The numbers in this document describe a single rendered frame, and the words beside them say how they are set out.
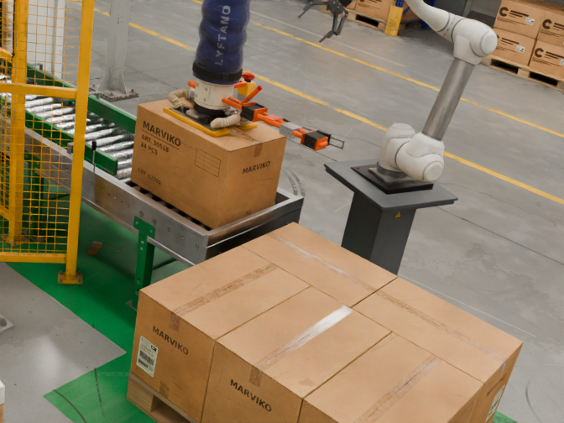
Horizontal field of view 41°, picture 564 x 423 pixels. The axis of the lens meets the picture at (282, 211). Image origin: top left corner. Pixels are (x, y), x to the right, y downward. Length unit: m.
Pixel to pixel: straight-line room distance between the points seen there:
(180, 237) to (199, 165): 0.33
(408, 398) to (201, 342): 0.76
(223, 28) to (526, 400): 2.25
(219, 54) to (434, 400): 1.70
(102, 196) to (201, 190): 0.55
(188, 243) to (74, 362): 0.71
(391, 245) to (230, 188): 0.98
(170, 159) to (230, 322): 0.99
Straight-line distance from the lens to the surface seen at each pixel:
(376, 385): 2.71
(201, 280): 3.04
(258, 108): 3.34
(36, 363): 3.44
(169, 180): 3.55
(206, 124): 3.41
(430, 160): 3.49
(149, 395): 3.14
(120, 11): 6.36
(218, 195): 3.33
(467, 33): 3.49
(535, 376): 4.09
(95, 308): 3.77
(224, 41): 3.32
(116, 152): 4.07
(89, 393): 3.29
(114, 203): 3.65
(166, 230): 3.42
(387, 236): 3.82
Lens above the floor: 2.17
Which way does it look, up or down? 26 degrees down
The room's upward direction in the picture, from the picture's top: 11 degrees clockwise
